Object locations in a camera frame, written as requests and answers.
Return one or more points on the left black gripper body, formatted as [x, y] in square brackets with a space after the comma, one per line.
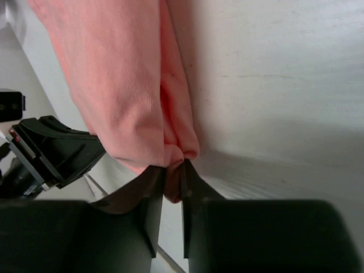
[30, 173]

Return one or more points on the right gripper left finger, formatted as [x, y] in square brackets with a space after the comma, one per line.
[118, 233]

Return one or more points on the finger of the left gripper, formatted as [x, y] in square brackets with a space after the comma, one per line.
[72, 152]

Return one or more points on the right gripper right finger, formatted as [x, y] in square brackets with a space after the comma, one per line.
[222, 235]

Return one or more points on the pink t shirt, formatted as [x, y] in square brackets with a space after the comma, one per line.
[123, 68]

